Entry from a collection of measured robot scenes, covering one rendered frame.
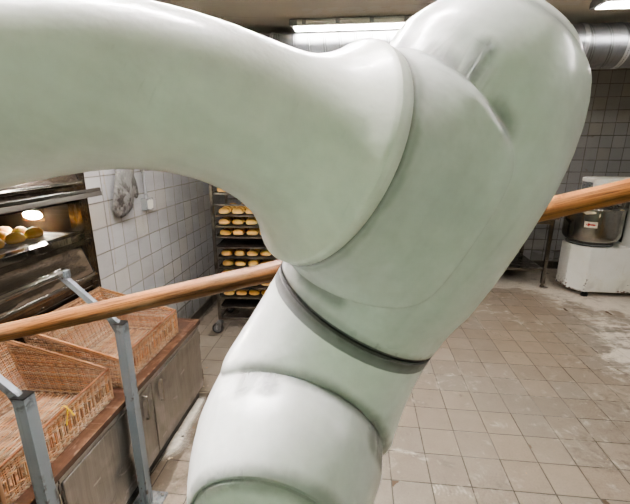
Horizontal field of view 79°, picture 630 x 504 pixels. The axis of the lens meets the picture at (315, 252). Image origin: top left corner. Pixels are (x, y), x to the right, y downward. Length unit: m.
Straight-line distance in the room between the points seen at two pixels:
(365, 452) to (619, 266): 5.25
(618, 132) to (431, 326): 6.21
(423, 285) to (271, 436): 0.09
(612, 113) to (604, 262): 2.01
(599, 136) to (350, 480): 6.15
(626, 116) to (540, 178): 6.23
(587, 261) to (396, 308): 5.07
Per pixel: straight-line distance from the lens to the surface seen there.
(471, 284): 0.18
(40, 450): 1.55
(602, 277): 5.35
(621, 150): 6.41
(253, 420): 0.18
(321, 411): 0.19
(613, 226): 5.20
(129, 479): 2.20
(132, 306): 0.66
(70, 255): 2.50
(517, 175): 0.17
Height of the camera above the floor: 1.65
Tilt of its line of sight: 15 degrees down
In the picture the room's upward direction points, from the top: straight up
